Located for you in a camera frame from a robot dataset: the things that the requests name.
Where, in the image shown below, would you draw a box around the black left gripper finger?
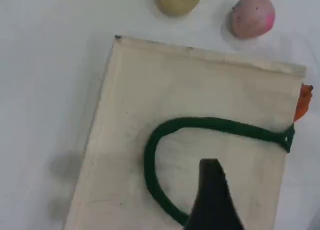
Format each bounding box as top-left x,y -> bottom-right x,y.
183,157 -> 247,230

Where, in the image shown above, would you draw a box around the white canvas bag green handles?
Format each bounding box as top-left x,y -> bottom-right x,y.
61,35 -> 307,230

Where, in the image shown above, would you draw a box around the orange pumpkin shaped bread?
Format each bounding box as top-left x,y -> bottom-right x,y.
293,83 -> 315,122

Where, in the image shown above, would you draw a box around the pink round toy fruit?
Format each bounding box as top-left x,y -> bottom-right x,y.
228,0 -> 276,38

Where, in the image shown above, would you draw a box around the round beige bun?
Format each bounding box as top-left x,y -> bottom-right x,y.
155,0 -> 202,17

